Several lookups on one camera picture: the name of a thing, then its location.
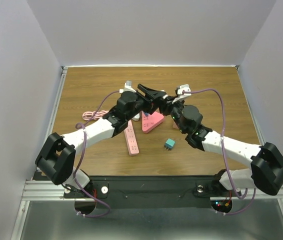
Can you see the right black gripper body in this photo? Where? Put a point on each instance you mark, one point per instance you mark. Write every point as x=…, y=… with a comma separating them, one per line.
x=176, y=108

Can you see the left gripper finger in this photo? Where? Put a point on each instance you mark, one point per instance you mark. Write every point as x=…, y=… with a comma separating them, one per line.
x=150, y=93
x=152, y=105

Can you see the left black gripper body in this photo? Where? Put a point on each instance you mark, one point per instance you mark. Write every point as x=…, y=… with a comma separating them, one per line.
x=141, y=101

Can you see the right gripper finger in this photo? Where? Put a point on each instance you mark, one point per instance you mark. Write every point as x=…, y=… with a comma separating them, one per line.
x=170, y=99
x=164, y=109

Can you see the pink triangular power strip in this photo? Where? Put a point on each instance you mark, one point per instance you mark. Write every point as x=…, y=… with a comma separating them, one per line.
x=152, y=121

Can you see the teal small plug adapter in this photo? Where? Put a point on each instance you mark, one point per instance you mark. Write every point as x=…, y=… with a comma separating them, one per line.
x=169, y=144

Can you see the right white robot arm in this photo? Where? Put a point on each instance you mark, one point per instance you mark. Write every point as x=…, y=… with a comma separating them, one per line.
x=264, y=162

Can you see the white triangular power strip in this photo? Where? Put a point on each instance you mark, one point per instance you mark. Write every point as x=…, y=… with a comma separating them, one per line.
x=136, y=117

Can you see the pink cube adapter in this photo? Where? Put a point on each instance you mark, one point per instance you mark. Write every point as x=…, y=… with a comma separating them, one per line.
x=174, y=125

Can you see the pink long power strip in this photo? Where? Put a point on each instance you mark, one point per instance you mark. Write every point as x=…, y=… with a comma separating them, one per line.
x=131, y=141

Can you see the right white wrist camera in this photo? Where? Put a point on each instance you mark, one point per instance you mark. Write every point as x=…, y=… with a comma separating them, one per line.
x=183, y=90

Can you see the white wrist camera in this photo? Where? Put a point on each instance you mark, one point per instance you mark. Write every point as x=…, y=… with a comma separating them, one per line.
x=127, y=87
x=183, y=90

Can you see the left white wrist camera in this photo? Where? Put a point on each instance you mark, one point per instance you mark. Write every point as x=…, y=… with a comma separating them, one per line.
x=127, y=87

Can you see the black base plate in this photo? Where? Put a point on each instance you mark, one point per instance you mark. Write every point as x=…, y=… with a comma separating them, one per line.
x=145, y=192

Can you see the aluminium frame rail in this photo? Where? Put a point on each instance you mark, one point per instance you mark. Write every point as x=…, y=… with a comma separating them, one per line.
x=44, y=189

